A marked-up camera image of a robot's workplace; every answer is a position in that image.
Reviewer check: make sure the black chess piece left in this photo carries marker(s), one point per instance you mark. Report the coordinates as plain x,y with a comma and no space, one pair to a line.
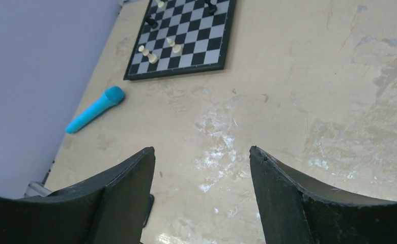
151,22

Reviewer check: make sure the white chess piece front right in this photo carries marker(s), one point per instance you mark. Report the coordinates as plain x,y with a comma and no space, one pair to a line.
176,48

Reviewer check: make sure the white chess piece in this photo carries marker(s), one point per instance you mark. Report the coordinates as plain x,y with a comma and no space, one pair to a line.
160,3
152,58
176,48

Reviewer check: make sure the black white chessboard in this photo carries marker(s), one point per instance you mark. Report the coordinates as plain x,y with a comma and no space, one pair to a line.
204,39

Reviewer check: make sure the aluminium table frame rail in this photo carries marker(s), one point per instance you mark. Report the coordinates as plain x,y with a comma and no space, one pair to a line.
36,188

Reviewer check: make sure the black chess piece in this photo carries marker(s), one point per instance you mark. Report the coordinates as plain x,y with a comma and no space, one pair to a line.
151,22
212,8

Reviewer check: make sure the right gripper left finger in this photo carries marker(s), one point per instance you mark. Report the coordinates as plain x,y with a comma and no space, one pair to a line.
109,207

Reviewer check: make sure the white chess piece back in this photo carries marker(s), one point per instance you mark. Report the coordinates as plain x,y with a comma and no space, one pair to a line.
160,3

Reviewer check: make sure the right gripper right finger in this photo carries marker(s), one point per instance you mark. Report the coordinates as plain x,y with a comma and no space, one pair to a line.
297,208

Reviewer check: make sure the phone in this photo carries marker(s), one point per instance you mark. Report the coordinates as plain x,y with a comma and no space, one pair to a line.
151,200

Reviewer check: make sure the white chess piece front left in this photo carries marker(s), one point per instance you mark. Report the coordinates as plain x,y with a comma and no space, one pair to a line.
152,58

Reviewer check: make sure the black chess piece right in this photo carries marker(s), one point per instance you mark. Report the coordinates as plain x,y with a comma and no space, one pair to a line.
212,8

